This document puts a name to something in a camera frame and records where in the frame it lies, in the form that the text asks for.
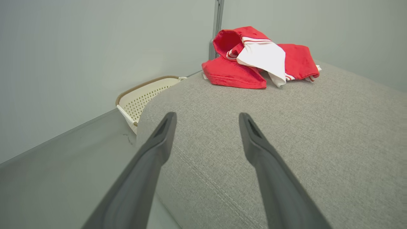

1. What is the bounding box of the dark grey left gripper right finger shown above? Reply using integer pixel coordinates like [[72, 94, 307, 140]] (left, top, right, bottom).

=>
[[239, 113, 333, 229]]

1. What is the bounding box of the grey metal frame post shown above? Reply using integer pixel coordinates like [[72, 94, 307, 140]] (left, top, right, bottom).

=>
[[208, 0, 225, 61]]

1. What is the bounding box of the red and white garment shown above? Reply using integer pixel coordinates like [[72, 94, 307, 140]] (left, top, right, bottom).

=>
[[202, 26, 322, 89]]

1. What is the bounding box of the cream perforated laundry basket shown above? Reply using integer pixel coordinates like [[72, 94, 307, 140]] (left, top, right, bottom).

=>
[[115, 75, 187, 135]]

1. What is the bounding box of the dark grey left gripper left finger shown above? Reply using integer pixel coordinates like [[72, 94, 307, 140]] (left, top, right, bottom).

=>
[[82, 112, 177, 229]]

